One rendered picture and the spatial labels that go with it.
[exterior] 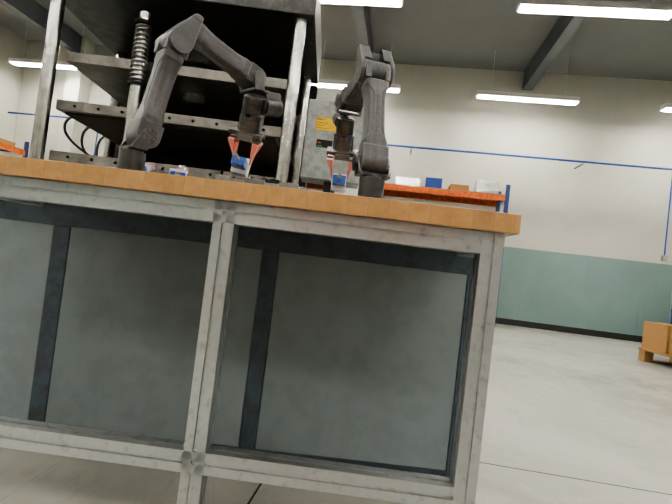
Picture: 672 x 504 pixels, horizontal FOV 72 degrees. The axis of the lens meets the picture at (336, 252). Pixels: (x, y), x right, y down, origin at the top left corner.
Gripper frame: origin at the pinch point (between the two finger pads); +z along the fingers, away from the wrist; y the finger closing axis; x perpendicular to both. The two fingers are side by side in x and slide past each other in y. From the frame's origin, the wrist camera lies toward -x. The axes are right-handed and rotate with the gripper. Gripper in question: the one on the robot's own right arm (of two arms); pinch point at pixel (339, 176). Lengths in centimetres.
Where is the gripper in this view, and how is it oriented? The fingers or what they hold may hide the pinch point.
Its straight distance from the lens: 160.3
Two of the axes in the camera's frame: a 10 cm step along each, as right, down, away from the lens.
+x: -0.4, 4.3, -9.0
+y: -9.9, -1.2, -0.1
